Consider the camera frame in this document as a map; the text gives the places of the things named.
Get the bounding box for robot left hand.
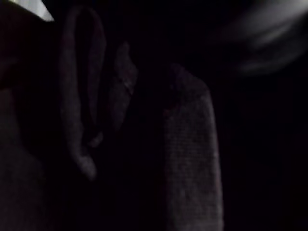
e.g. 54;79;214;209
55;0;225;231

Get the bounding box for black clothes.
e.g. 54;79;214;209
0;81;61;231

